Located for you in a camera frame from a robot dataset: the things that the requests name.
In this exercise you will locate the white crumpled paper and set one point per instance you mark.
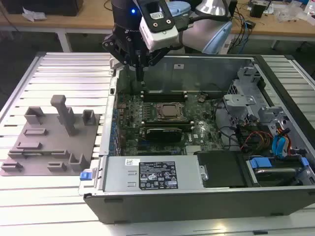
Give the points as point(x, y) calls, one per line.
point(33, 14)

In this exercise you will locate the silver chipset heatsink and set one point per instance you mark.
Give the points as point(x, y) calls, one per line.
point(193, 150)

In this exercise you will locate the clear plastic bags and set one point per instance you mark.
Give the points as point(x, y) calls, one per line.
point(290, 13)

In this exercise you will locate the blue case latch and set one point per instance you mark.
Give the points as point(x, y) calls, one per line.
point(85, 175)

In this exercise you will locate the hard disk blue carrier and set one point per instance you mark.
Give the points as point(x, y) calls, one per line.
point(261, 162)

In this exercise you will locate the black drive bay cover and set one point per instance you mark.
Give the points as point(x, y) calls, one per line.
point(221, 169)

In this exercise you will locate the black graphics card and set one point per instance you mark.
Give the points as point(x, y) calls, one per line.
point(165, 134)

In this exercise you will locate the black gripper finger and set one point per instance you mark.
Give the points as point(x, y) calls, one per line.
point(153, 59)
point(112, 44)

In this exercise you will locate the large black box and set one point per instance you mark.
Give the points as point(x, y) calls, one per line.
point(44, 6)

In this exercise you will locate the grey power supply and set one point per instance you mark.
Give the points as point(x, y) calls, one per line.
point(118, 177)

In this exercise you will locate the grey case bracket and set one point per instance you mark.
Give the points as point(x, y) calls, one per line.
point(113, 64)

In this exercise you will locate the green motherboard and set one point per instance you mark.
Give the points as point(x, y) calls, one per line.
point(204, 132)

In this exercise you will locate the wooden desk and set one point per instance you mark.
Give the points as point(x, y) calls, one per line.
point(73, 22)

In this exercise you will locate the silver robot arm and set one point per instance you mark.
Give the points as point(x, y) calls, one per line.
point(197, 34)

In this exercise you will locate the grey parts rack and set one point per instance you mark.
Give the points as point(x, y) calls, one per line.
point(49, 147)

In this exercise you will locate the metal CPU socket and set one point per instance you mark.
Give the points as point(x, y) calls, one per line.
point(156, 110)

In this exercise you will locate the small black box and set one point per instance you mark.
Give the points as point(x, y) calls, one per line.
point(257, 9)

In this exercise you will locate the black RAM slot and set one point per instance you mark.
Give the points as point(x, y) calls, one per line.
point(167, 120)
point(162, 94)
point(162, 99)

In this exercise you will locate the silver CPU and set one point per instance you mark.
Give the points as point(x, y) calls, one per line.
point(169, 109)

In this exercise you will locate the black open PC case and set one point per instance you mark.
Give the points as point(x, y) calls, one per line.
point(172, 209)

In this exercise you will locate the coin cell battery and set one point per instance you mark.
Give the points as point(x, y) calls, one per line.
point(201, 99)

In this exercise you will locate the silver drive cage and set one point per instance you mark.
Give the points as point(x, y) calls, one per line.
point(237, 99)

